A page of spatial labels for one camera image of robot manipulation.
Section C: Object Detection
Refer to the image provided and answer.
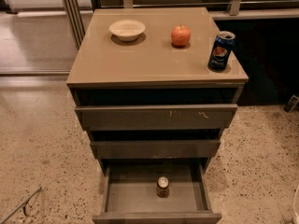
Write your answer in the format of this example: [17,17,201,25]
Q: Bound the grey middle drawer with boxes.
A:
[91,139,221,159]

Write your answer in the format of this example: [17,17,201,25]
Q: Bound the white cable on floor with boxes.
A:
[291,184,299,224]

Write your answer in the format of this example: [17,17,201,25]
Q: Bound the grey top drawer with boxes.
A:
[75,104,237,131]

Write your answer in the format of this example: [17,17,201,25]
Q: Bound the red apple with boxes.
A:
[171,25,191,47]

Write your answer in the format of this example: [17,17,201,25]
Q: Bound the grey drawer cabinet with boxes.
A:
[67,7,248,167]

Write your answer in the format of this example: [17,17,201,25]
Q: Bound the white bowl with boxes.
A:
[109,20,146,42]

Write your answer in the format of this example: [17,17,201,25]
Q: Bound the orange soda can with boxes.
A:
[156,176,169,198]

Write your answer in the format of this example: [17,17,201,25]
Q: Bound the grey open bottom drawer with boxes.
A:
[93,162,221,224]

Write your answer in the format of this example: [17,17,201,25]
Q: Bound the small dark floor object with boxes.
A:
[283,95,299,113]

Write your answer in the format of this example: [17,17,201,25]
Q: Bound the metal rod on floor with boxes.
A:
[0,186,42,224]

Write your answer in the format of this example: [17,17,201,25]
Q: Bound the blue pepsi can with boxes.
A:
[208,31,235,71]

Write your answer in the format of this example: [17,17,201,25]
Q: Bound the metal window frame post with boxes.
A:
[62,0,85,49]

